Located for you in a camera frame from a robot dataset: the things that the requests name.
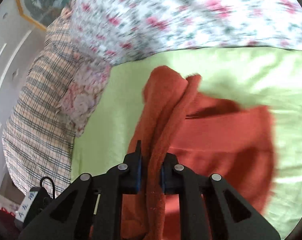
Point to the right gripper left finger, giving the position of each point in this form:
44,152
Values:
90,207

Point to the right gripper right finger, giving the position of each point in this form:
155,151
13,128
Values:
210,208

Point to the orange knit sweater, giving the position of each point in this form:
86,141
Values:
208,136

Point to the plaid checked pillow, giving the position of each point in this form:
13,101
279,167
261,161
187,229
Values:
35,140

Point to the pastel floral pillow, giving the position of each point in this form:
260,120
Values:
83,95

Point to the light green bed sheet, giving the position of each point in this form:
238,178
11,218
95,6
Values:
248,76

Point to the rose print floral quilt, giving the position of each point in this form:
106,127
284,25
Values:
119,31

